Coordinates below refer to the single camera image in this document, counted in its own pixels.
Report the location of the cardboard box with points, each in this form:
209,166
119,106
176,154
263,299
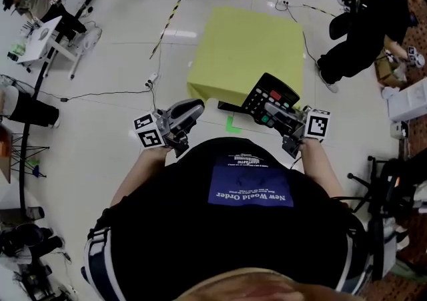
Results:
387,67

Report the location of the person's right forearm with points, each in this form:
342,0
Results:
322,166

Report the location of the white power strip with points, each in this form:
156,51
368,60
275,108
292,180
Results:
151,80

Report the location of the white box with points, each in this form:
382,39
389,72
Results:
408,99

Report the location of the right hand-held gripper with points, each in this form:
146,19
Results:
317,124

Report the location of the yellow-green table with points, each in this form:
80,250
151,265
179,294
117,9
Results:
247,49

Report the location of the black office chair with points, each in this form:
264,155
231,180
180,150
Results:
390,186

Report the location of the white desk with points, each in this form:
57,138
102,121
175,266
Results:
43,37

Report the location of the person's black printed t-shirt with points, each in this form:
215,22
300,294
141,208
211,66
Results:
207,236

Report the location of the person's left forearm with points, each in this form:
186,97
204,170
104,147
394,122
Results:
140,171

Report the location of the black bag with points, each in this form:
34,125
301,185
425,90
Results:
25,239

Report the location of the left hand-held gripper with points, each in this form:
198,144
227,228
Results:
181,111

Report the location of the black calculator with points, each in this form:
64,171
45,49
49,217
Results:
262,91

